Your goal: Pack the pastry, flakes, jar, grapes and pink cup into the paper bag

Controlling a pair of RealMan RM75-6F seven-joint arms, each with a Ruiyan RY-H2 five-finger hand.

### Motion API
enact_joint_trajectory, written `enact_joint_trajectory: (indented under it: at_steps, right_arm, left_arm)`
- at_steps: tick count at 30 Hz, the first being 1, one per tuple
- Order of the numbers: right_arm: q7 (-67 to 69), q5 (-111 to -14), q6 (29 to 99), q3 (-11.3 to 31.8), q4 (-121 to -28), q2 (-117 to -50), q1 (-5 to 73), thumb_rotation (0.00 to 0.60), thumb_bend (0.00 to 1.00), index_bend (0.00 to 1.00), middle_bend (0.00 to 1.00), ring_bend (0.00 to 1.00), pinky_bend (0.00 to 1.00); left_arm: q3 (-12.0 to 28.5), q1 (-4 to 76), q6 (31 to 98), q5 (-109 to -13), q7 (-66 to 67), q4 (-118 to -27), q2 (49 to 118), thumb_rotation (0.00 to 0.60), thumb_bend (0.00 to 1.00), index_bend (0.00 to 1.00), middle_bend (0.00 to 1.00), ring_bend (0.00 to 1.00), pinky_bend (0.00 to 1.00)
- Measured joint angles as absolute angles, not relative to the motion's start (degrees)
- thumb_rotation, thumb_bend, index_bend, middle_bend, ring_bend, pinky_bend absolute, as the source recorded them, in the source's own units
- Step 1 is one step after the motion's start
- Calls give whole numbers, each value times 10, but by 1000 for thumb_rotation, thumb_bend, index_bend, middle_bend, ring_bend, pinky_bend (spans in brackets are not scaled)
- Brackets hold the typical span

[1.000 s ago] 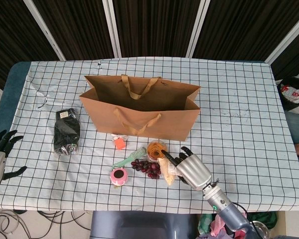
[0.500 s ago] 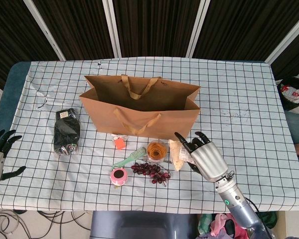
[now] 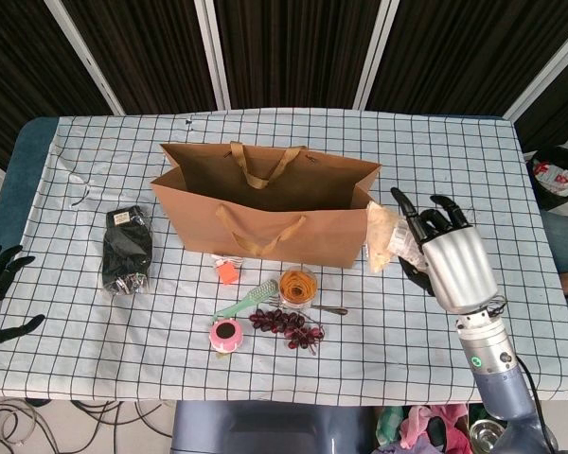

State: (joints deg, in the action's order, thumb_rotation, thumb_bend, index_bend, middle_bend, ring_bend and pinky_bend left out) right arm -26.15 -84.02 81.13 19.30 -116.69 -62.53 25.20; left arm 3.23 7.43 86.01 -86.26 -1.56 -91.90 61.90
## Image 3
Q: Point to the clear bag of chips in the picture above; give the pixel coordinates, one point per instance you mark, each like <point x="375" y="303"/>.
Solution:
<point x="383" y="236"/>

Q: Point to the brown paper bag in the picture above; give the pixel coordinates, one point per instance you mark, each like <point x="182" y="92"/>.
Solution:
<point x="322" y="236"/>

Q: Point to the blue checkered tablecloth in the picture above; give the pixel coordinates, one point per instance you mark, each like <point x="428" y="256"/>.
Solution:
<point x="170" y="373"/>

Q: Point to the colourful clothes pile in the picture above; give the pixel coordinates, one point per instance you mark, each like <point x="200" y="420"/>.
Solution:
<point x="421" y="425"/>

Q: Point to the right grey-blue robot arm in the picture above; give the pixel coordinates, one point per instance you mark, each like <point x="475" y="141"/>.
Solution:
<point x="502" y="388"/>

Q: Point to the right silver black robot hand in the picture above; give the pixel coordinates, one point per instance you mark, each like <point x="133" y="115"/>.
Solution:
<point x="459" y="269"/>

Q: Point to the clear cup orange snack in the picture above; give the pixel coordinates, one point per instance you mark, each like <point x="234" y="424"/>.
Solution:
<point x="298" y="287"/>

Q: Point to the pink toy cake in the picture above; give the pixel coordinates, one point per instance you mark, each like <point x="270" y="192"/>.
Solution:
<point x="226" y="333"/>

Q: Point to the bystander blue jeans leg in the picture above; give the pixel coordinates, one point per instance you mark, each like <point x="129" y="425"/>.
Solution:
<point x="565" y="241"/>

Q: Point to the dark slatted partition panel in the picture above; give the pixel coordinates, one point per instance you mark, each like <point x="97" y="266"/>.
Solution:
<point x="137" y="57"/>
<point x="558" y="104"/>
<point x="19" y="71"/>
<point x="293" y="52"/>
<point x="454" y="52"/>

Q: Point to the purple grape bunch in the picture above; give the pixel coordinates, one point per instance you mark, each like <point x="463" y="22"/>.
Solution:
<point x="289" y="326"/>

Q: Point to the green scrubbing brush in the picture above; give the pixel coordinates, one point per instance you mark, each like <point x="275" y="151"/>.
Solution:
<point x="260" y="292"/>

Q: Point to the black socks in plastic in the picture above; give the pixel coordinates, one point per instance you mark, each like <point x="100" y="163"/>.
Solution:
<point x="125" y="250"/>

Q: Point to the metal bowl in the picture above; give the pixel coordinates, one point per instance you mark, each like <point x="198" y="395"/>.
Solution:
<point x="485" y="435"/>

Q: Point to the orange cube charger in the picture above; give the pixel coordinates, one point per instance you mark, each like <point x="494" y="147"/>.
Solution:
<point x="227" y="274"/>

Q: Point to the metal fork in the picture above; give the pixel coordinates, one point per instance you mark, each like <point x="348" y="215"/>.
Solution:
<point x="329" y="310"/>

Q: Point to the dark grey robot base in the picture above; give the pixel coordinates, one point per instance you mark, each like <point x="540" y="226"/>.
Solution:
<point x="274" y="430"/>

